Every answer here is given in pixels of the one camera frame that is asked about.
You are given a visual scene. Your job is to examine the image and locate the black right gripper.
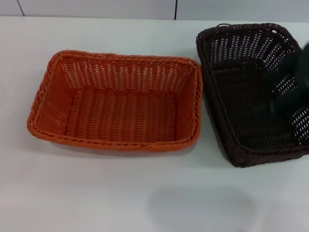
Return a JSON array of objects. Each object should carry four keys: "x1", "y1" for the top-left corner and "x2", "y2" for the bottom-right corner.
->
[{"x1": 265, "y1": 42, "x2": 309, "y2": 146}]

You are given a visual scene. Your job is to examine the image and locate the dark brown woven basket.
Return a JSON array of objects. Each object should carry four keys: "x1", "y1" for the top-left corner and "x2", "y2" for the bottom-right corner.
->
[{"x1": 196, "y1": 22, "x2": 309, "y2": 168}]

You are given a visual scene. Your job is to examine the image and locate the orange woven basket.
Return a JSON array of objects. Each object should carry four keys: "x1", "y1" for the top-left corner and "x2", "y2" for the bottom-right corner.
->
[{"x1": 26, "y1": 50, "x2": 204, "y2": 155}]

